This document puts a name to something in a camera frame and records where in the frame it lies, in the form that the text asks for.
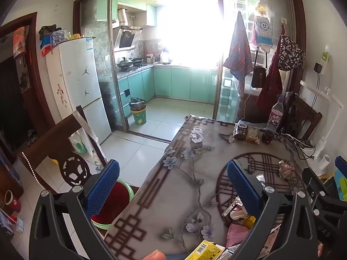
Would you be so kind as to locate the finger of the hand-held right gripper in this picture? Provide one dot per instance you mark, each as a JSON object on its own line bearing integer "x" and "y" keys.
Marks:
{"x": 342, "y": 163}
{"x": 314, "y": 180}

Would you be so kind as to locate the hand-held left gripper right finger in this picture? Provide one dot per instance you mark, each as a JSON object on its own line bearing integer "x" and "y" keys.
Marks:
{"x": 244, "y": 189}

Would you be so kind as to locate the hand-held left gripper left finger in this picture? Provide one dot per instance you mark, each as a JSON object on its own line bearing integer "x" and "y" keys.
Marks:
{"x": 101, "y": 189}

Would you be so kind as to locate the red basin with green rim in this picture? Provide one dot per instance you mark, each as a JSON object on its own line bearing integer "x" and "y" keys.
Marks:
{"x": 119, "y": 195}

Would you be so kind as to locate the brown snack wrapper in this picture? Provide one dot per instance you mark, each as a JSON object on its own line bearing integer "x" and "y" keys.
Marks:
{"x": 230, "y": 212}

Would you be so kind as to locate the paper ball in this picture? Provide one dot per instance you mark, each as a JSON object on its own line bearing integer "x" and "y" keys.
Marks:
{"x": 286, "y": 169}

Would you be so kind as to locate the pink plastic wrapper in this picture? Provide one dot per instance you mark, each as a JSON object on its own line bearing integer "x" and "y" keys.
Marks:
{"x": 237, "y": 234}

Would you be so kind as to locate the white tissue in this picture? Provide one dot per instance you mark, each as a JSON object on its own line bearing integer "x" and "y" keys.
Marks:
{"x": 197, "y": 135}

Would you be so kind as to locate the yellow packet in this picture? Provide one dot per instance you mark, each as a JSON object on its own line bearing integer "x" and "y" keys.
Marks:
{"x": 203, "y": 252}

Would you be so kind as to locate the green trash bucket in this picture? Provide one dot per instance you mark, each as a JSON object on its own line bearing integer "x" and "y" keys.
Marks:
{"x": 138, "y": 112}

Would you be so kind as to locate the person's left hand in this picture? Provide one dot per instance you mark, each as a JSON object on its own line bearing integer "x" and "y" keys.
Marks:
{"x": 154, "y": 255}

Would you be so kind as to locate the white cup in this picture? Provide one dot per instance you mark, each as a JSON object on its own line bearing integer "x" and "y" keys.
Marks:
{"x": 324, "y": 163}

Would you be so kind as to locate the colourful booklet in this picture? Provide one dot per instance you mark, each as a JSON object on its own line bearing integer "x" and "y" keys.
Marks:
{"x": 341, "y": 184}

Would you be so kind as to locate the green and white plastic bag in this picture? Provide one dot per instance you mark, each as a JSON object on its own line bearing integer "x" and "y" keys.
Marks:
{"x": 78, "y": 145}

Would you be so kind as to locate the bread packet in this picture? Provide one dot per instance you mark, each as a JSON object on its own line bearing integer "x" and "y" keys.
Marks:
{"x": 245, "y": 132}

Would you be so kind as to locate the floral printed tablecloth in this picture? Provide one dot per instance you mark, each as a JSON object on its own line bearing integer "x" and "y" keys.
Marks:
{"x": 184, "y": 189}

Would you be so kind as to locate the wooden chair with clothes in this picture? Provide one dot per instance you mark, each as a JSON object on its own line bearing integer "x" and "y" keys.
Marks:
{"x": 303, "y": 116}

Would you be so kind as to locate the dark wooden chair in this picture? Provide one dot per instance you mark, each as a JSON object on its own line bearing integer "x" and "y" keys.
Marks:
{"x": 54, "y": 140}

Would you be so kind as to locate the plastic drink bottle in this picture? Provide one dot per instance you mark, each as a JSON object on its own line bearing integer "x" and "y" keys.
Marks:
{"x": 274, "y": 119}

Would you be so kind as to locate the white desk lamp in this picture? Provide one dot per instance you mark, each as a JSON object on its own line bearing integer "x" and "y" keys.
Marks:
{"x": 315, "y": 89}

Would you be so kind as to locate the red mug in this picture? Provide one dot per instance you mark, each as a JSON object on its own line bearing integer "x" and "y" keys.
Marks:
{"x": 12, "y": 200}

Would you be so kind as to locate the black power adapter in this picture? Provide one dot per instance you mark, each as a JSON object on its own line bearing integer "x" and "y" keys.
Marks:
{"x": 317, "y": 67}

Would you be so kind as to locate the dark red hanging garment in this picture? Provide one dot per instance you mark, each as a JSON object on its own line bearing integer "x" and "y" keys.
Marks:
{"x": 271, "y": 86}

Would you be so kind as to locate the white refrigerator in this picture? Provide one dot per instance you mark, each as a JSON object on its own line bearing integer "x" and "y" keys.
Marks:
{"x": 78, "y": 86}

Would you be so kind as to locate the small black hanging bag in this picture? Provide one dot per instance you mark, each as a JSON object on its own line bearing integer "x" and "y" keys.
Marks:
{"x": 258, "y": 77}

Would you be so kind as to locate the black and white patterned bag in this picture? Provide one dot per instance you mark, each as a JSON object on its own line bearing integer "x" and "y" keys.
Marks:
{"x": 291, "y": 52}

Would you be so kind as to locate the teal kitchen cabinets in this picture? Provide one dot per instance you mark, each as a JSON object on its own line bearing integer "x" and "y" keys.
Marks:
{"x": 179, "y": 82}

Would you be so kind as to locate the black wok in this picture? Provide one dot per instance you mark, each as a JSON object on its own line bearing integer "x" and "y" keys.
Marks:
{"x": 124, "y": 64}

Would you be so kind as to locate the plaid hanging cloth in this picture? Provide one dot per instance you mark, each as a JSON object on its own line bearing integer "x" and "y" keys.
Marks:
{"x": 238, "y": 57}

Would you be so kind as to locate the blue and red box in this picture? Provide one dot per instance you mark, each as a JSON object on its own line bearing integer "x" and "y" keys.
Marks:
{"x": 46, "y": 47}

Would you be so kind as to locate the white and blue hanging bag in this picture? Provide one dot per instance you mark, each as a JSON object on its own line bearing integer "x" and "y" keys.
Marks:
{"x": 263, "y": 32}

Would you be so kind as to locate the range hood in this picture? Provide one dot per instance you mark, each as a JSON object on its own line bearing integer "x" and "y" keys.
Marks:
{"x": 127, "y": 38}

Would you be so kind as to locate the small clear drawer organizer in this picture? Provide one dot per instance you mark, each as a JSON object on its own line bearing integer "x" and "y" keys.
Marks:
{"x": 58, "y": 36}

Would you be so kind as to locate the red hanging decoration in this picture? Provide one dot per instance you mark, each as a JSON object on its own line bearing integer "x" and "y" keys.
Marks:
{"x": 19, "y": 42}

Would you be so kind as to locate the green and white wall plug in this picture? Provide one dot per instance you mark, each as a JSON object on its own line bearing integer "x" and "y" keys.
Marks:
{"x": 324, "y": 61}

